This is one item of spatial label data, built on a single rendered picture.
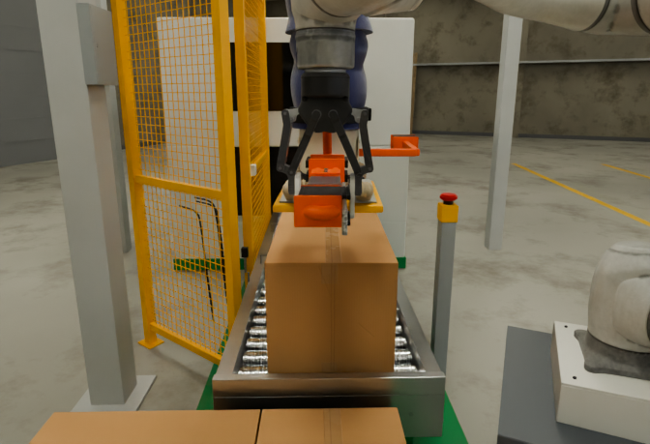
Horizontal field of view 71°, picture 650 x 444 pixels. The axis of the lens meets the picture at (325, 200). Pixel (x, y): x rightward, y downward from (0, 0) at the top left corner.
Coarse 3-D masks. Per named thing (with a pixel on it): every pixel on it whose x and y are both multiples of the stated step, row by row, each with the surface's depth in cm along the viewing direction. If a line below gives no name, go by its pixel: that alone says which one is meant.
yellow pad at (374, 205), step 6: (372, 198) 124; (378, 198) 126; (348, 204) 120; (360, 204) 120; (366, 204) 120; (372, 204) 120; (378, 204) 120; (348, 210) 119; (360, 210) 119; (366, 210) 119; (372, 210) 119; (378, 210) 119
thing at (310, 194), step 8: (304, 192) 72; (312, 192) 72; (320, 192) 72; (328, 192) 72; (336, 192) 72; (296, 200) 70; (304, 200) 70; (312, 200) 70; (320, 200) 70; (328, 200) 70; (336, 200) 70; (296, 208) 70; (296, 216) 71; (304, 216) 71; (296, 224) 71; (304, 224) 71; (312, 224) 71; (320, 224) 71; (328, 224) 71; (336, 224) 71
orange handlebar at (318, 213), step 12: (408, 144) 147; (360, 156) 136; (372, 156) 136; (384, 156) 136; (396, 156) 136; (408, 156) 136; (324, 168) 98; (336, 168) 102; (312, 216) 69; (324, 216) 69; (336, 216) 70
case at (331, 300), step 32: (288, 224) 174; (352, 224) 174; (288, 256) 141; (320, 256) 141; (352, 256) 141; (384, 256) 141; (288, 288) 138; (320, 288) 138; (352, 288) 138; (384, 288) 138; (288, 320) 140; (320, 320) 140; (352, 320) 140; (384, 320) 140; (288, 352) 143; (320, 352) 143; (352, 352) 143; (384, 352) 143
